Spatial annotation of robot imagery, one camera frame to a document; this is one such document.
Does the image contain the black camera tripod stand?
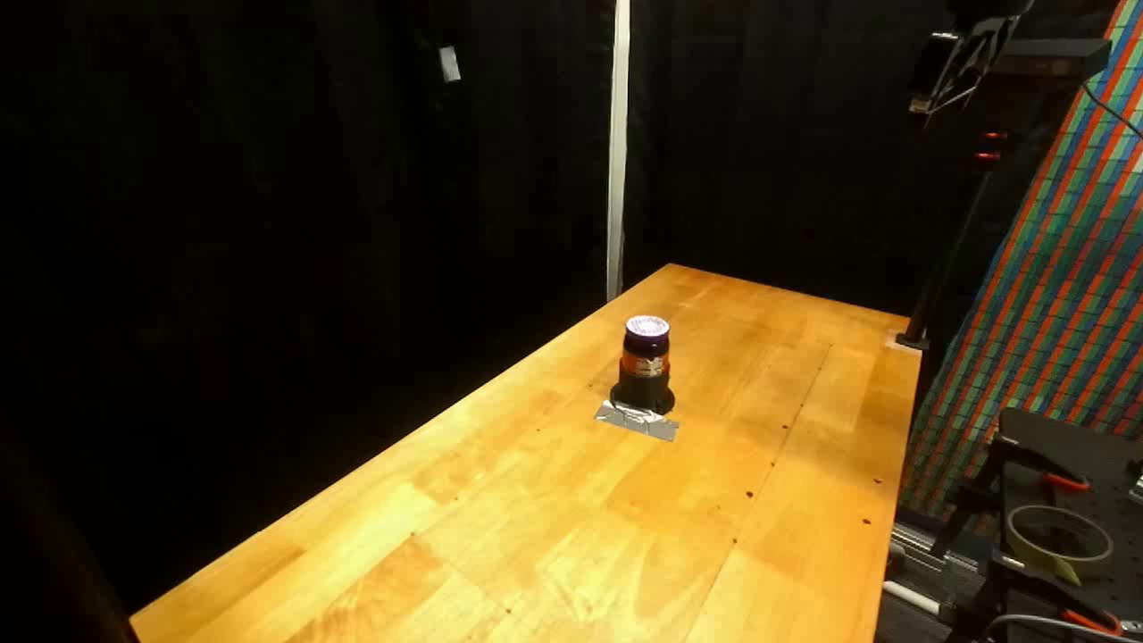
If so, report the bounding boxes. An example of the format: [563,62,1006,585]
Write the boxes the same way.
[899,0,1111,359]

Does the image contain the white vertical pole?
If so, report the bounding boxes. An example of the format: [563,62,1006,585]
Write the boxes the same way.
[603,0,632,300]

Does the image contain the brown glass bottle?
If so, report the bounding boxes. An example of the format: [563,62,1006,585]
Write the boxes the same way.
[612,315,675,413]

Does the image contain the roll of masking tape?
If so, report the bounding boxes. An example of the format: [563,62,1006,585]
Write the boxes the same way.
[1005,505,1115,585]

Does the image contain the colourful striped panel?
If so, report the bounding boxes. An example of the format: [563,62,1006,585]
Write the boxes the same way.
[899,0,1143,514]

